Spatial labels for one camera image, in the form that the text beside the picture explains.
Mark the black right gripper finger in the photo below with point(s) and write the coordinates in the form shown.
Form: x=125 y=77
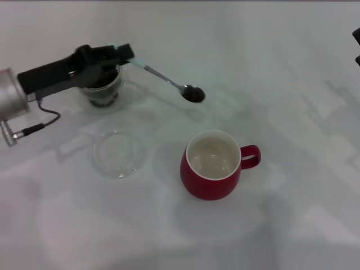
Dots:
x=356 y=36
x=358 y=60

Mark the small coffee bean portion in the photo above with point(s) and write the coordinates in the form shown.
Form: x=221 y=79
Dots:
x=194 y=96

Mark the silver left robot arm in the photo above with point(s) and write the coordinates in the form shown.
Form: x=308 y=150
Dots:
x=11 y=92

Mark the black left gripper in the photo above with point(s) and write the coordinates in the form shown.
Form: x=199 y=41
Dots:
x=56 y=74

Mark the coffee beans pile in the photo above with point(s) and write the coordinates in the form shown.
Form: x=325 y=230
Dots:
x=104 y=80

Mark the clear glass saucer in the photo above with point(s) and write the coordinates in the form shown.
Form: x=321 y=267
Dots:
x=118 y=171

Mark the red ceramic mug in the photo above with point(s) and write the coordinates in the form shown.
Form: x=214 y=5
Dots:
x=208 y=185

